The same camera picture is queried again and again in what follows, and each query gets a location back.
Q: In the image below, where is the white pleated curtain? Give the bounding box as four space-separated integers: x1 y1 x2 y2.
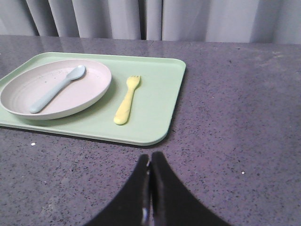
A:
0 0 301 44

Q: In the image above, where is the beige round plate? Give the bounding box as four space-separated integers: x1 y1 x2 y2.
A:
0 59 112 120

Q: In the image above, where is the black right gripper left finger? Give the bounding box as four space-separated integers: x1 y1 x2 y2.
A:
86 154 151 226

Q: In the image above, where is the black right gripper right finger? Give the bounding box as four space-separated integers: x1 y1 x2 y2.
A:
151 152 229 226

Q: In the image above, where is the light green plastic tray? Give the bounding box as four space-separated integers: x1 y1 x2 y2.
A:
0 52 186 145

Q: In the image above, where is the yellow plastic fork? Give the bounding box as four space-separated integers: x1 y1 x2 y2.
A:
113 76 141 125

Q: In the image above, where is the light blue plastic spoon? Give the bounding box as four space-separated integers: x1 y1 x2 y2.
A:
29 65 86 113

